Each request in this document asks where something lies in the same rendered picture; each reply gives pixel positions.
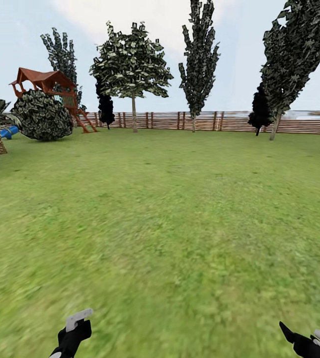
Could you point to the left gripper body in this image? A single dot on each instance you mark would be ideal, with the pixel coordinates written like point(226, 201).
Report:
point(82, 332)

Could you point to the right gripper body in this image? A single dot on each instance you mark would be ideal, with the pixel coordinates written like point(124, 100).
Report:
point(305, 347)

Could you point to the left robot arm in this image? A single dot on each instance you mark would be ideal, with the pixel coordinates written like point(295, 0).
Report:
point(70, 337)

